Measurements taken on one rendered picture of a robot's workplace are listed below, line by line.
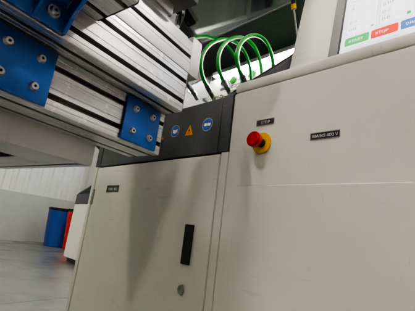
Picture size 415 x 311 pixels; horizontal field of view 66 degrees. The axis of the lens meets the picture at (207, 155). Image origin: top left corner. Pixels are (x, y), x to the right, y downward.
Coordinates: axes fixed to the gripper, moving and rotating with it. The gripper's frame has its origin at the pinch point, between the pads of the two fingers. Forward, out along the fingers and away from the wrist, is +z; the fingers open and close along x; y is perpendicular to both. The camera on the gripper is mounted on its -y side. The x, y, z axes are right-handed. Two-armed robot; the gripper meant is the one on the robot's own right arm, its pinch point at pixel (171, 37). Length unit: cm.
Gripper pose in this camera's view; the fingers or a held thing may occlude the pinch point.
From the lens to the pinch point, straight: 116.9
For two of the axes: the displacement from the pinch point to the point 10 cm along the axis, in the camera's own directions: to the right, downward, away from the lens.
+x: 7.2, -0.8, -6.8
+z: -1.2, 9.6, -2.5
